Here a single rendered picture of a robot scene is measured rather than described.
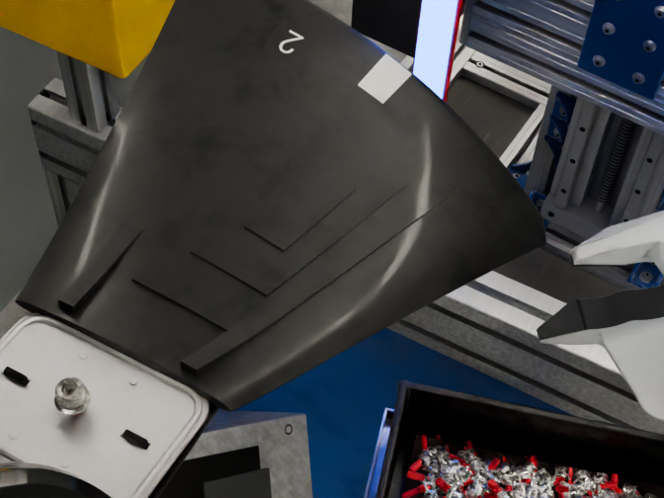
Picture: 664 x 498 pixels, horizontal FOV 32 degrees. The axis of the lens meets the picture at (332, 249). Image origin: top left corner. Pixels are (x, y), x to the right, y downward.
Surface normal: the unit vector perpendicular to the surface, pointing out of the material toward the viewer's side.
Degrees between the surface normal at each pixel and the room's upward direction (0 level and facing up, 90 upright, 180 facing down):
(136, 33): 90
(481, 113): 0
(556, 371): 90
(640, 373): 17
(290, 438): 50
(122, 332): 6
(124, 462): 7
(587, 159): 90
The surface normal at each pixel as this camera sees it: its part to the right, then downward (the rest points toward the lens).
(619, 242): -0.25, -0.44
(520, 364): -0.48, 0.70
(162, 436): 0.09, -0.67
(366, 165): 0.33, -0.56
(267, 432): 0.69, -0.07
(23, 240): 0.88, 0.40
